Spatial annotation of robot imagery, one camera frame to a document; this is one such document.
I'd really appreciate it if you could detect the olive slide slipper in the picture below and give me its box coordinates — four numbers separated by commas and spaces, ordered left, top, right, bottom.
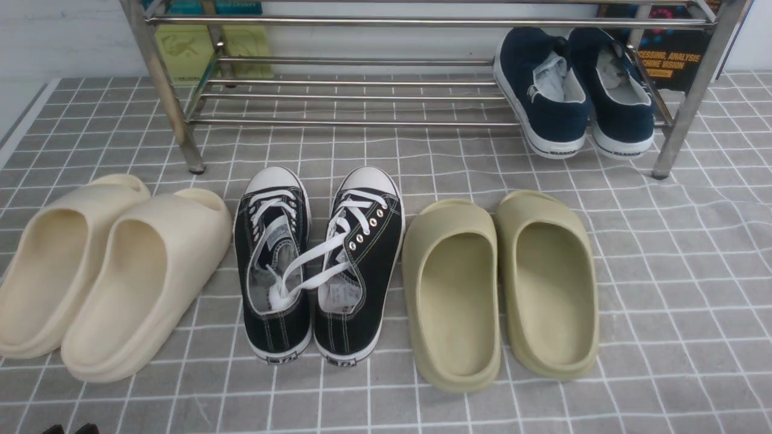
402, 200, 502, 393
495, 190, 600, 381

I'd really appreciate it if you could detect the metal shoe rack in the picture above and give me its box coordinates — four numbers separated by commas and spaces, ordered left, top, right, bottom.
121, 1, 752, 180

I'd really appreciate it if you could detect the dark machine vision book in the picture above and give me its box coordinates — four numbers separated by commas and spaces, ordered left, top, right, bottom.
596, 4, 712, 93

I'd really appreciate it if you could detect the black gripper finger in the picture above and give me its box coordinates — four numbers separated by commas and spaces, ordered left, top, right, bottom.
42, 425, 65, 434
75, 423, 100, 434

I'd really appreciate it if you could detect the cream slide slipper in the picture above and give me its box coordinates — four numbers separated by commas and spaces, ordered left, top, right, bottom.
61, 189, 232, 383
1, 174, 151, 359

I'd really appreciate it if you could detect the teal book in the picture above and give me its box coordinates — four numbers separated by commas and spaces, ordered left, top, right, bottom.
162, 0, 263, 16

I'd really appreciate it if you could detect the grey checked floor cloth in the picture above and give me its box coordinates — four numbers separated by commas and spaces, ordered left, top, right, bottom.
2, 72, 771, 433

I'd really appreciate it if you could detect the black canvas sneaker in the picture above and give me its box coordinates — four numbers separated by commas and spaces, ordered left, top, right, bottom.
313, 166, 405, 367
233, 166, 312, 365

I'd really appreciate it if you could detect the olive slide slipper right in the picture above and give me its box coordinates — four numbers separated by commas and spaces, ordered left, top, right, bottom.
495, 190, 600, 381

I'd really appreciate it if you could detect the cream slide slipper left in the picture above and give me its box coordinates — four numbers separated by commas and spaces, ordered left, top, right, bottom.
1, 174, 151, 359

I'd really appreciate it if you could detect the navy sneaker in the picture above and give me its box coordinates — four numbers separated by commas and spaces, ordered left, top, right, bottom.
568, 28, 654, 160
493, 27, 591, 159

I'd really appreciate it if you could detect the navy sneaker right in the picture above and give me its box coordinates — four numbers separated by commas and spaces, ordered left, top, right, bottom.
568, 28, 654, 160

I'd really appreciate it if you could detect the cream slide slipper right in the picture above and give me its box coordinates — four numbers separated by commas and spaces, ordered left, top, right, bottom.
61, 189, 232, 383

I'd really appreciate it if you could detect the olive slide slipper left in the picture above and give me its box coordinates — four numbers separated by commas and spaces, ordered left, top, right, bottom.
402, 200, 502, 393

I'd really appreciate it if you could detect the navy sneaker left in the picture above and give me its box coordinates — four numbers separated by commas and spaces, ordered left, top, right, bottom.
493, 27, 591, 159

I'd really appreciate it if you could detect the yellow-green book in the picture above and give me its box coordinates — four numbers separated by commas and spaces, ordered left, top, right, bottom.
155, 25, 271, 86

